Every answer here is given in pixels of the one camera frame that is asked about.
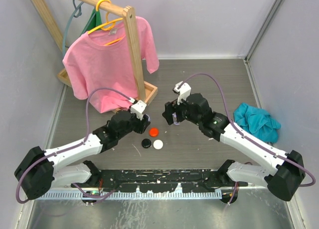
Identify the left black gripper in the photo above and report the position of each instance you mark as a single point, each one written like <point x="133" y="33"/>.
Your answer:
<point x="141" y="124"/>

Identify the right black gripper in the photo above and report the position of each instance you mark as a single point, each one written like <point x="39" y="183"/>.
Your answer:
<point x="170" y="108"/>

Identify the purple earbud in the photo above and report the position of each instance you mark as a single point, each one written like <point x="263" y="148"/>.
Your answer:
<point x="175" y="121"/>

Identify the red earbud case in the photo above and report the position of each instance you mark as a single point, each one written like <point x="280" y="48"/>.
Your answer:
<point x="154" y="132"/>

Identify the black earbud case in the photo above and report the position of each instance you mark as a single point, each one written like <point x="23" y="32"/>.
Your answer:
<point x="146" y="143"/>

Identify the white earbud case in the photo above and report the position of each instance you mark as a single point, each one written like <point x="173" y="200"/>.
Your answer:
<point x="158" y="144"/>

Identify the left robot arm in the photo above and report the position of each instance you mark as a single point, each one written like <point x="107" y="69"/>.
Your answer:
<point x="42" y="170"/>

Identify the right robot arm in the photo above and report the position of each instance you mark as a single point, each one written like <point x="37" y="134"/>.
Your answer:
<point x="280" y="172"/>

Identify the wooden clothes rack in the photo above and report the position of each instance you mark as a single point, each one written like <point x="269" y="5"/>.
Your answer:
<point x="146" y="91"/>

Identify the pink t-shirt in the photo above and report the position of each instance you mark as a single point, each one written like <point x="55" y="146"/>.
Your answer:
<point x="99" y="67"/>

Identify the teal crumpled cloth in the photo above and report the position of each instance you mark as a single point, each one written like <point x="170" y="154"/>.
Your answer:
<point x="258" y="122"/>

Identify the yellow hanger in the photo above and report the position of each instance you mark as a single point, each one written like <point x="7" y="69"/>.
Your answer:
<point x="108" y="25"/>

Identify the green garment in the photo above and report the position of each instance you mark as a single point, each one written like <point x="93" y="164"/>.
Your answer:
<point x="94" y="21"/>

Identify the teal hanger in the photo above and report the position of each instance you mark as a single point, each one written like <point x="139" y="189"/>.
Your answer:
<point x="76" y="13"/>

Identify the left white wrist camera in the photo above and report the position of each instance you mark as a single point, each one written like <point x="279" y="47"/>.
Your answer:
<point x="138" y="107"/>

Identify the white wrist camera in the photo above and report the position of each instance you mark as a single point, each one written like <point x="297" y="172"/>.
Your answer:
<point x="138" y="107"/>
<point x="183" y="90"/>

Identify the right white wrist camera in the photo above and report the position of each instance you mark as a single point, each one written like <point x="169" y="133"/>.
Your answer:
<point x="183" y="90"/>

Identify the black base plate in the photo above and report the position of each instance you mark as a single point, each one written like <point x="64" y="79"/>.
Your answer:
<point x="160" y="181"/>

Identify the white slotted cable duct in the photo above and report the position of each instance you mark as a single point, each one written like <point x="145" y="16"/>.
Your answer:
<point x="176" y="195"/>

